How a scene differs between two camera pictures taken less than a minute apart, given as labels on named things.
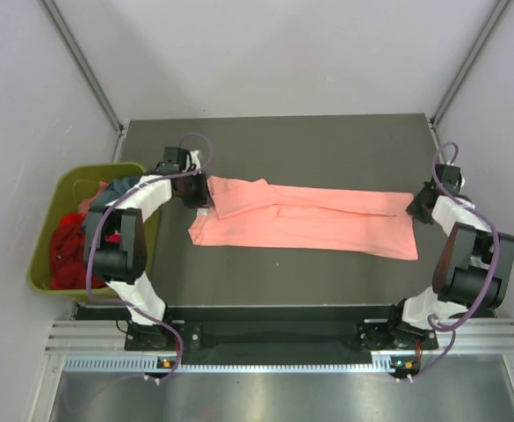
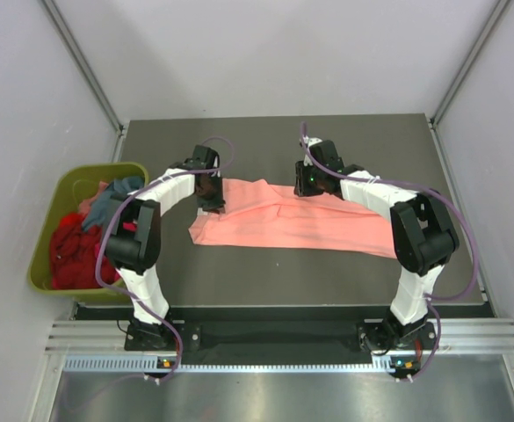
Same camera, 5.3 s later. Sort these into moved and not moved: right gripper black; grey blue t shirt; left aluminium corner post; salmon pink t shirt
Moved: right gripper black
Not moved: grey blue t shirt; salmon pink t shirt; left aluminium corner post
